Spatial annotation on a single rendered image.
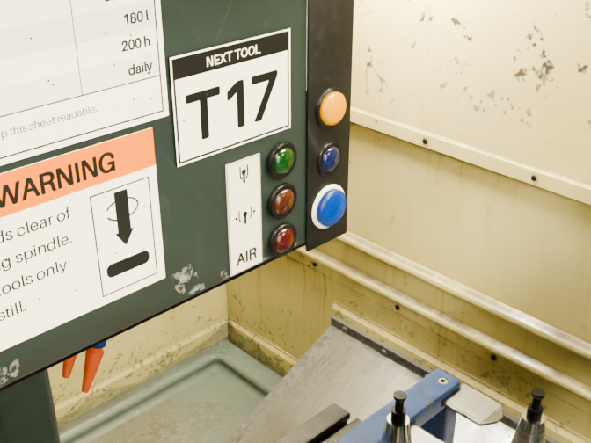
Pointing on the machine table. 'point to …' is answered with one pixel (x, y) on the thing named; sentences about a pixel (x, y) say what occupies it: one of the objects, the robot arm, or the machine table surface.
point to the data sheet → (77, 71)
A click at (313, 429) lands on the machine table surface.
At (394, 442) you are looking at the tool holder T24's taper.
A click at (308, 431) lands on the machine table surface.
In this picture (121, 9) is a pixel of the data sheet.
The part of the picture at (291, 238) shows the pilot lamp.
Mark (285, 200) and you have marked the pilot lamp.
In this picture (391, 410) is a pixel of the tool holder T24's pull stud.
